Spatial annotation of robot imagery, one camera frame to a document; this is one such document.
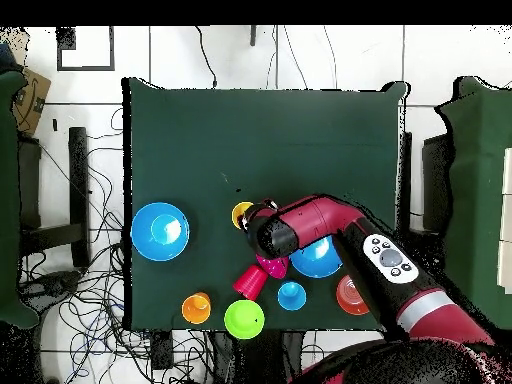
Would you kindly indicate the yellow cup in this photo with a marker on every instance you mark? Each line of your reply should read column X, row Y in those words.
column 238, row 212

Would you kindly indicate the pink bowl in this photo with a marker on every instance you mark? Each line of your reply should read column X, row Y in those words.
column 274, row 267

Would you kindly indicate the red cup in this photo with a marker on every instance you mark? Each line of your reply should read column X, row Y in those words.
column 250, row 282

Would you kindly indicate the green bowl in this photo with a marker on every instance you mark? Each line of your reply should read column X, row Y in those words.
column 244, row 320

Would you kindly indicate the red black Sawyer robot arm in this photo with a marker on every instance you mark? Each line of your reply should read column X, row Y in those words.
column 312, row 220

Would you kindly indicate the dark green tablecloth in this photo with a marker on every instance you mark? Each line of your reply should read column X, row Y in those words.
column 260, row 140

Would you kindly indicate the large blue bowl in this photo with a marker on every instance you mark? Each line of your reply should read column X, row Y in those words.
column 316, row 264
column 144, row 238

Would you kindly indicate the blue cup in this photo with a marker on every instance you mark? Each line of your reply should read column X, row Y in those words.
column 291, row 296

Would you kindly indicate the light orange cup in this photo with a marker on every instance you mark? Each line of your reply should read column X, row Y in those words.
column 196, row 308

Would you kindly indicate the orange bowl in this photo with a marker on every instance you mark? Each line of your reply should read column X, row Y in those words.
column 348, row 298

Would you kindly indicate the black power strip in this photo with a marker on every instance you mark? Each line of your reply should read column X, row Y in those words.
column 162, row 350

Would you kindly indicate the short dark bar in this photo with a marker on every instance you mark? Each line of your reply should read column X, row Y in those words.
column 252, row 36

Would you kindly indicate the black metal stand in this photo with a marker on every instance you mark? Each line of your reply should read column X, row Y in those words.
column 78, row 180
column 436, row 184

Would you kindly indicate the green cloth side table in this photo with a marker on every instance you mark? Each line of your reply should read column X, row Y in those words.
column 8, row 200
column 476, row 200

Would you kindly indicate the cardboard box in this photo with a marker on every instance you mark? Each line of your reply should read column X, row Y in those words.
column 32, row 100

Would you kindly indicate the white box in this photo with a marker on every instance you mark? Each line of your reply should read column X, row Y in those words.
column 507, row 224

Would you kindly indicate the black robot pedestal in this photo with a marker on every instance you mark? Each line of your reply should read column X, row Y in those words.
column 256, row 360

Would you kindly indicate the grey pedestal foot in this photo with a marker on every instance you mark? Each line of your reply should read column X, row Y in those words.
column 52, row 284

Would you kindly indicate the black square floor frame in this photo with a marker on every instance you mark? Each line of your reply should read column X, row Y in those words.
column 86, row 68

